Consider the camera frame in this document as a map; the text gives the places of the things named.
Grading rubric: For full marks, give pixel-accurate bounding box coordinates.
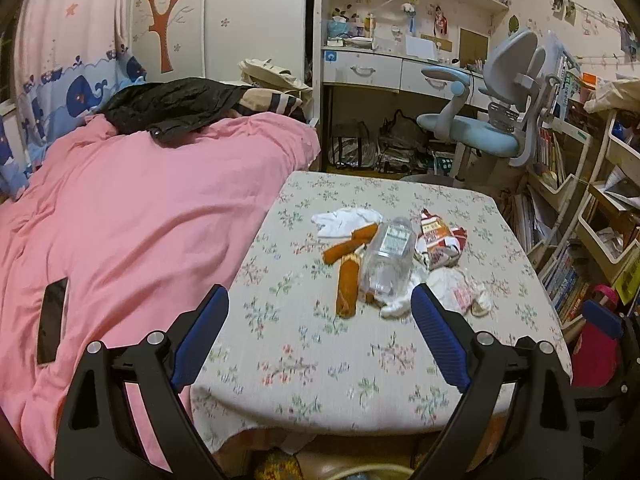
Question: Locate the beige tote bag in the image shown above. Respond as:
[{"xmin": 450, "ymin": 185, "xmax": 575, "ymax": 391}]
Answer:
[{"xmin": 237, "ymin": 58, "xmax": 313, "ymax": 93}]

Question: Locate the white desk with hutch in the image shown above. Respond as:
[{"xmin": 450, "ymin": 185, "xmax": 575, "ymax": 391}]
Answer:
[{"xmin": 315, "ymin": 0, "xmax": 511, "ymax": 171}]

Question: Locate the beige cloth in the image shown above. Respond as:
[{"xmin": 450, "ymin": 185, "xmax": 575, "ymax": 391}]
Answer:
[{"xmin": 582, "ymin": 77, "xmax": 640, "ymax": 113}]

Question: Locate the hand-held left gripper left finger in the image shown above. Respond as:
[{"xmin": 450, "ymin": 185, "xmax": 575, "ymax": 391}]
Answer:
[{"xmin": 54, "ymin": 284, "xmax": 231, "ymax": 480}]

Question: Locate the pink blanket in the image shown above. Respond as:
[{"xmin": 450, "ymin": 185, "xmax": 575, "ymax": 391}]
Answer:
[{"xmin": 0, "ymin": 110, "xmax": 321, "ymax": 476}]

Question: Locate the large printed board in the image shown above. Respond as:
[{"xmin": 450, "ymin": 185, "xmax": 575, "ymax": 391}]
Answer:
[{"xmin": 550, "ymin": 30, "xmax": 582, "ymax": 121}]

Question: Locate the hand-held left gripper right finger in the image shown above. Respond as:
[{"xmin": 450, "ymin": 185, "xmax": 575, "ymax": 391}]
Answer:
[{"xmin": 410, "ymin": 283, "xmax": 588, "ymax": 480}]

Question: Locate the red snack wrapper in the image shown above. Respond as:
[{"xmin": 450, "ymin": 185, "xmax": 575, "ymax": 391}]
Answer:
[{"xmin": 415, "ymin": 208, "xmax": 468, "ymax": 268}]

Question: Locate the white sock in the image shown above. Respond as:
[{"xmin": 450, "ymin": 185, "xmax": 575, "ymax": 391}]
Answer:
[{"xmin": 379, "ymin": 290, "xmax": 416, "ymax": 319}]

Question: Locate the white bookshelf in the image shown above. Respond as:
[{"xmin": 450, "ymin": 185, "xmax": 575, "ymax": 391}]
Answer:
[{"xmin": 515, "ymin": 105, "xmax": 640, "ymax": 321}]

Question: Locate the white plastic wrapper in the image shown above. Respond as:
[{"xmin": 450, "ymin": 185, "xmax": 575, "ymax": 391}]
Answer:
[{"xmin": 427, "ymin": 266, "xmax": 493, "ymax": 318}]

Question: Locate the black jacket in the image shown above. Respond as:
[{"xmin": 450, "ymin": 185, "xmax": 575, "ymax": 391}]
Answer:
[{"xmin": 97, "ymin": 78, "xmax": 251, "ymax": 143}]

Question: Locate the long orange wrapper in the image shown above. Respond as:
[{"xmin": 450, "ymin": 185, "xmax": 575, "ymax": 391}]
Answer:
[{"xmin": 336, "ymin": 252, "xmax": 362, "ymax": 319}]

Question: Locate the black bag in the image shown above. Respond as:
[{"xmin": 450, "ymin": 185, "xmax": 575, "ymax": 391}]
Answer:
[{"xmin": 380, "ymin": 110, "xmax": 426, "ymax": 151}]

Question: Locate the beige dark-striped pillow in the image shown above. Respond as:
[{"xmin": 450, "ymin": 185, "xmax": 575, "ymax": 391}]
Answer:
[{"xmin": 235, "ymin": 87, "xmax": 306, "ymax": 122}]

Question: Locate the short orange wrapper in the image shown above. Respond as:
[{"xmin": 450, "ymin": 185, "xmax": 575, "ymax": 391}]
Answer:
[{"xmin": 322, "ymin": 224, "xmax": 378, "ymax": 265}]

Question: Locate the string of wall photos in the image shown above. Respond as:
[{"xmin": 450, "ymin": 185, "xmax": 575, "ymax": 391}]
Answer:
[{"xmin": 550, "ymin": 0, "xmax": 640, "ymax": 61}]

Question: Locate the floral tablecloth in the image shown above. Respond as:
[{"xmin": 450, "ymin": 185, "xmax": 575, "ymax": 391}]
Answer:
[{"xmin": 190, "ymin": 170, "xmax": 573, "ymax": 453}]

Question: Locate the blue grey office chair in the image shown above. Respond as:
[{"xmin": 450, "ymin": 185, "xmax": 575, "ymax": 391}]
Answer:
[{"xmin": 400, "ymin": 30, "xmax": 563, "ymax": 183}]

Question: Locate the white desk drawer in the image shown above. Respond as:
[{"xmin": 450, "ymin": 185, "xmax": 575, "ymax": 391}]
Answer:
[
  {"xmin": 322, "ymin": 52, "xmax": 403, "ymax": 88},
  {"xmin": 400, "ymin": 60, "xmax": 488, "ymax": 106}
]

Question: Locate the blue whale print pillow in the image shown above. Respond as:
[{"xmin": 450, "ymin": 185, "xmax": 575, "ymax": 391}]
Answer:
[{"xmin": 0, "ymin": 112, "xmax": 36, "ymax": 203}]

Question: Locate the pink bag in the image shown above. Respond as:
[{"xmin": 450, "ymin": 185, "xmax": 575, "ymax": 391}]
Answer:
[{"xmin": 571, "ymin": 284, "xmax": 625, "ymax": 388}]

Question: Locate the blue tissue box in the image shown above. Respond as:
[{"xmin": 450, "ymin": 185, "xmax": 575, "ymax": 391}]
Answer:
[{"xmin": 327, "ymin": 17, "xmax": 361, "ymax": 41}]

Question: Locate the black smartphone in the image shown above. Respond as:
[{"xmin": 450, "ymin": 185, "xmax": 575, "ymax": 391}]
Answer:
[{"xmin": 36, "ymin": 277, "xmax": 70, "ymax": 366}]

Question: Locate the white wardrobe with tree decal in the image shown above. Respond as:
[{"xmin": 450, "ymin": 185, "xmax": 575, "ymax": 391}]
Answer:
[{"xmin": 132, "ymin": 0, "xmax": 308, "ymax": 86}]

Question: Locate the white tissue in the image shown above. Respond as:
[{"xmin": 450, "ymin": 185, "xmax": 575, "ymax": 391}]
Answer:
[{"xmin": 311, "ymin": 207, "xmax": 383, "ymax": 239}]

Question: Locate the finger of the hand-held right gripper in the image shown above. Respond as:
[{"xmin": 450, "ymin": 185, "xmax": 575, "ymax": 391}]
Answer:
[{"xmin": 581, "ymin": 299, "xmax": 640, "ymax": 401}]

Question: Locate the clear plastic bottle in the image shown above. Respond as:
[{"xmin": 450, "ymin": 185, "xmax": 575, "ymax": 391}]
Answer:
[{"xmin": 360, "ymin": 216, "xmax": 418, "ymax": 306}]

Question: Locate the clear plastic bag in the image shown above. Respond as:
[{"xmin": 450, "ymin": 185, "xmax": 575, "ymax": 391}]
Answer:
[{"xmin": 332, "ymin": 122, "xmax": 378, "ymax": 168}]

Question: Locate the pink whale print curtain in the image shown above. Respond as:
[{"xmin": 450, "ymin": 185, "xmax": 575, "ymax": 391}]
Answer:
[{"xmin": 12, "ymin": 0, "xmax": 148, "ymax": 171}]

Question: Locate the row of books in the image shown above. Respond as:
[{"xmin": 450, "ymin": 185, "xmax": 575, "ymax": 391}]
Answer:
[{"xmin": 540, "ymin": 245, "xmax": 593, "ymax": 323}]

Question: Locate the brown cork board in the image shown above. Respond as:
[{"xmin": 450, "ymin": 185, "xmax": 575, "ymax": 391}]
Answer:
[{"xmin": 459, "ymin": 27, "xmax": 488, "ymax": 68}]

